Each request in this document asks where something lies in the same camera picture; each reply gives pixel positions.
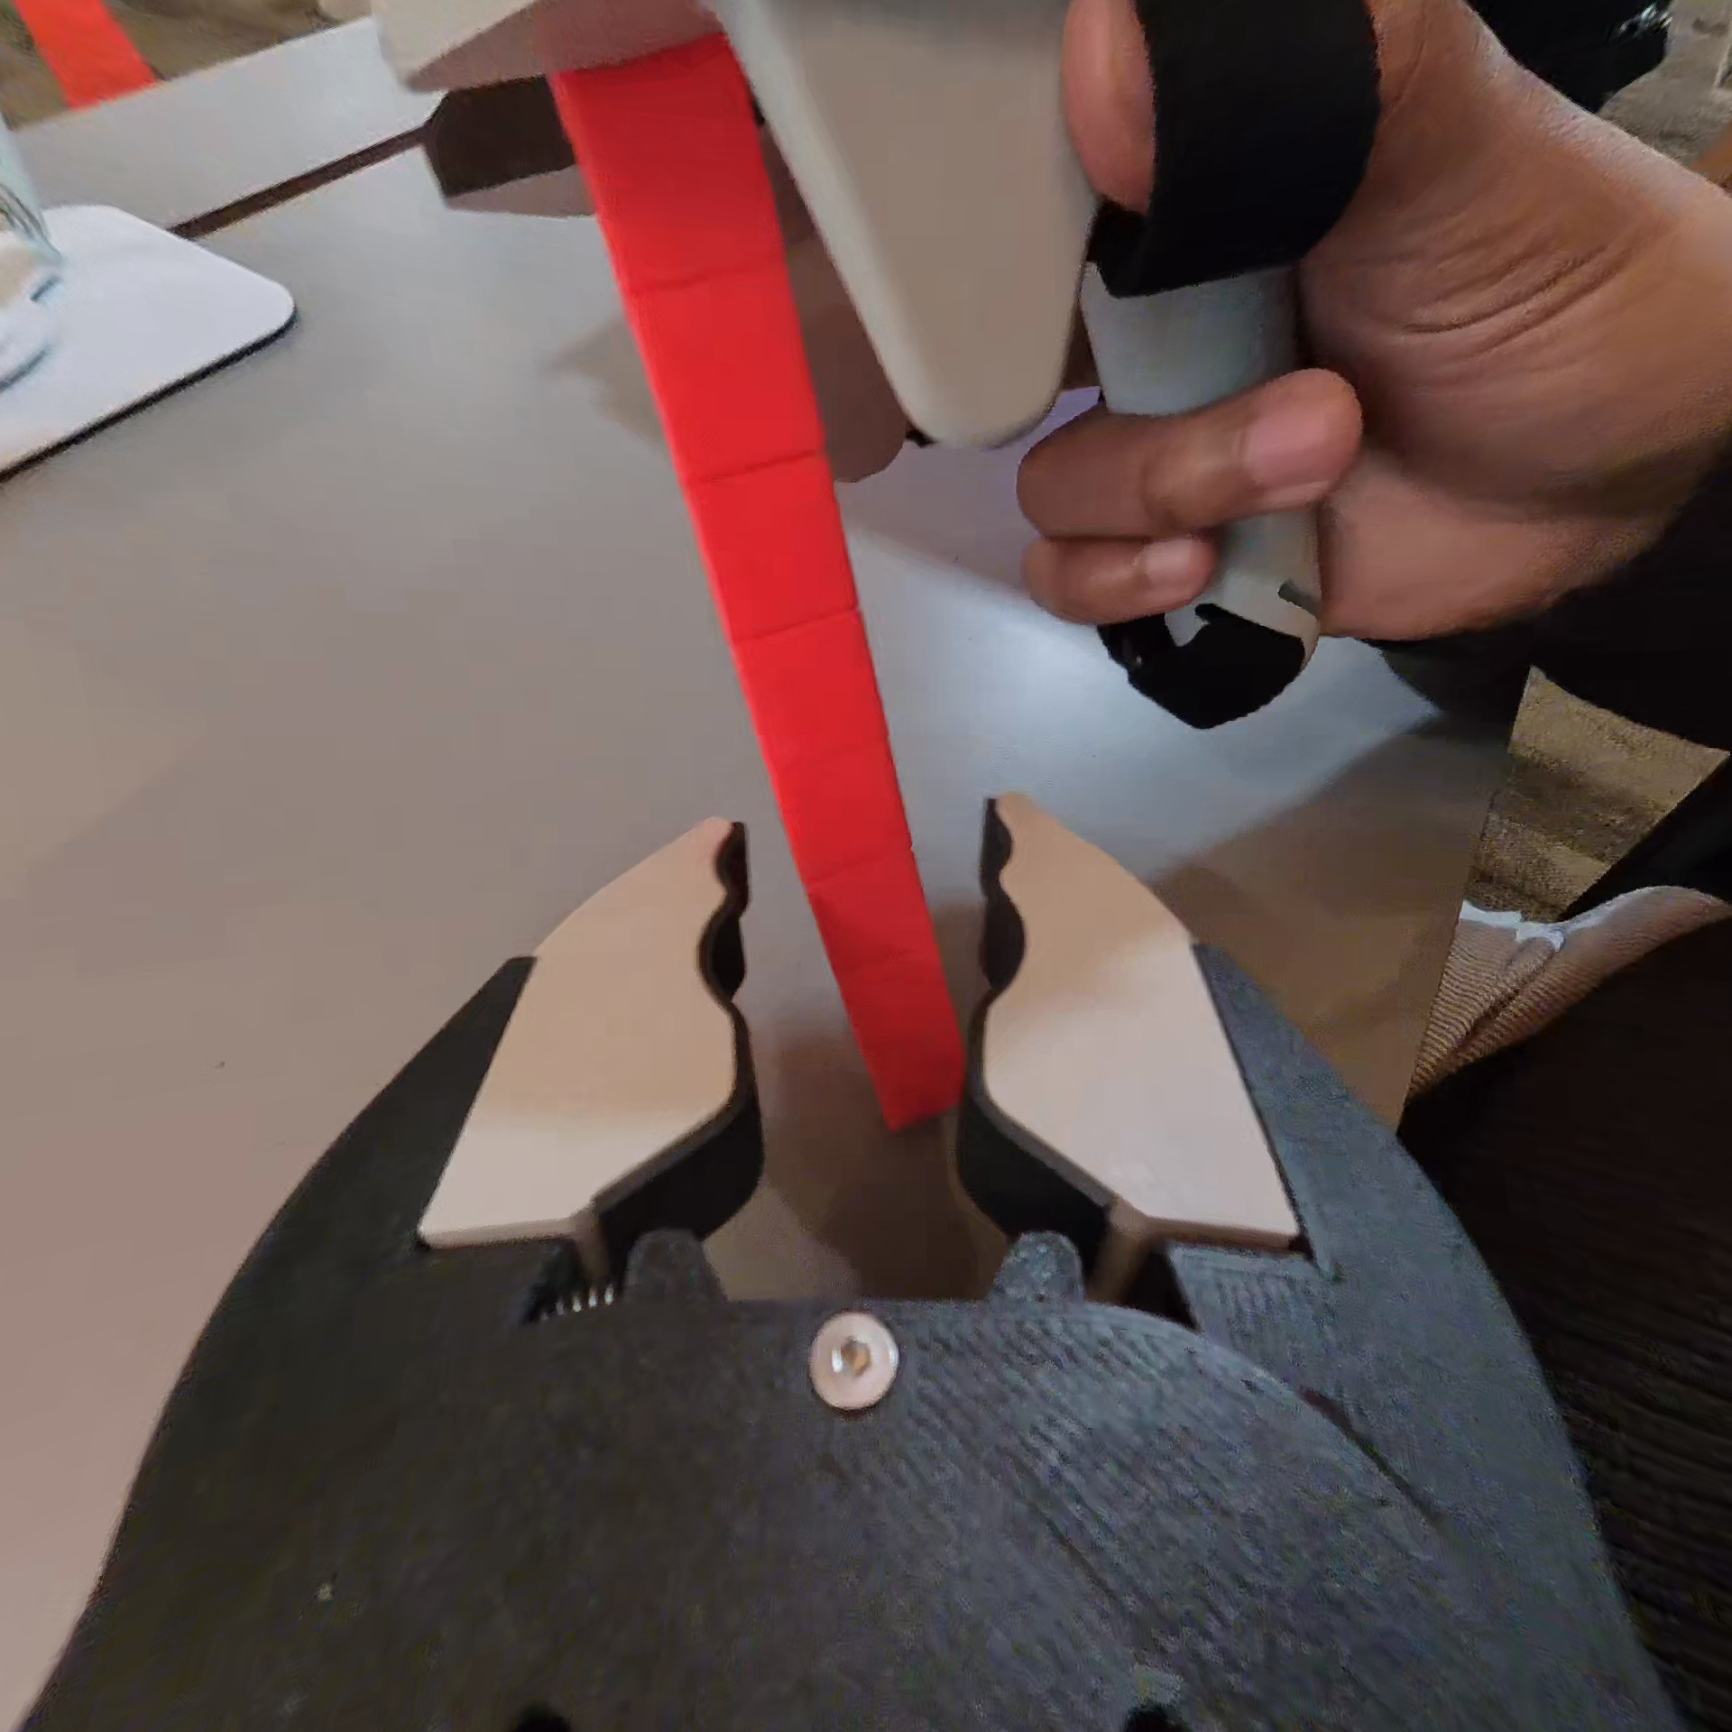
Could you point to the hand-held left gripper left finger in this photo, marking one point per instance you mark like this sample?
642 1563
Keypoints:
596 1069

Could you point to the orange traffic cone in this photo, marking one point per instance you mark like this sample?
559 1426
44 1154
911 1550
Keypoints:
88 48

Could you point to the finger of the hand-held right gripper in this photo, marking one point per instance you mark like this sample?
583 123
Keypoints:
542 34

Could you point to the person's leg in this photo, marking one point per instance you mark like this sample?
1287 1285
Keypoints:
1558 974

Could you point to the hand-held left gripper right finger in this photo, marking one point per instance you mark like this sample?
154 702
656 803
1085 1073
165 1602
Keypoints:
1123 1083

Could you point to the red snap cube stick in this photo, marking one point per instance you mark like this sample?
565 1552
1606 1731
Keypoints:
758 542

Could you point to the person's right hand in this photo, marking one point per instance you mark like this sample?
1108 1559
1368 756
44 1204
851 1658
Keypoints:
1517 339

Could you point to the white document stand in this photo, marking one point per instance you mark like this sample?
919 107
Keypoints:
137 312

